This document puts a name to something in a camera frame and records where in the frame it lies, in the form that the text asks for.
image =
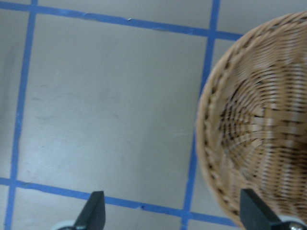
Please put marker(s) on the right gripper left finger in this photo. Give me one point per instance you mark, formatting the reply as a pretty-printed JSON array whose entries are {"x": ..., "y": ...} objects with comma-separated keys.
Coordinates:
[{"x": 93, "y": 214}]

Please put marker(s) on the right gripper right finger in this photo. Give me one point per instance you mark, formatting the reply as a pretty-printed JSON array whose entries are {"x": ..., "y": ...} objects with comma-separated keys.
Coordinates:
[{"x": 256, "y": 215}]

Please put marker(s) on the woven wicker basket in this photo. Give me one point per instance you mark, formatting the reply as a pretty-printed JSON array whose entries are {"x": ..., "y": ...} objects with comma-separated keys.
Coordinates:
[{"x": 251, "y": 129}]

